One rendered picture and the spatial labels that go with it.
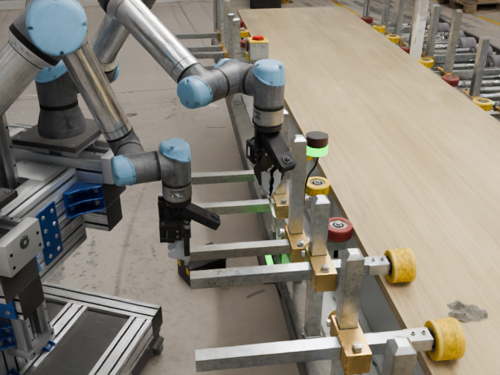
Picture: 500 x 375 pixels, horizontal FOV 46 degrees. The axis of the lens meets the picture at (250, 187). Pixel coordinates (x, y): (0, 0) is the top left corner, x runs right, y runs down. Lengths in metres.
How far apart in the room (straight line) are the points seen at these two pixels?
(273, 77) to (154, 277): 1.75
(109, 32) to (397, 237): 1.00
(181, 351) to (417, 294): 1.35
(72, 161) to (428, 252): 1.09
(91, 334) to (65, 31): 1.39
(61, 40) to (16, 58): 0.10
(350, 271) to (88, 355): 1.38
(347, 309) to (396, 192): 0.74
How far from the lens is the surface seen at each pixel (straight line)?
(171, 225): 1.51
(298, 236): 1.63
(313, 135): 1.53
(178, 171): 1.44
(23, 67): 1.29
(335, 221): 1.64
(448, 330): 1.23
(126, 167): 1.41
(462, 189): 1.91
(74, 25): 1.26
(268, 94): 1.41
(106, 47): 1.83
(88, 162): 1.87
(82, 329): 2.40
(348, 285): 1.13
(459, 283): 1.49
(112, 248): 3.20
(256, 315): 2.70
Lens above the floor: 1.76
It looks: 28 degrees down
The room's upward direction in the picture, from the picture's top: straight up
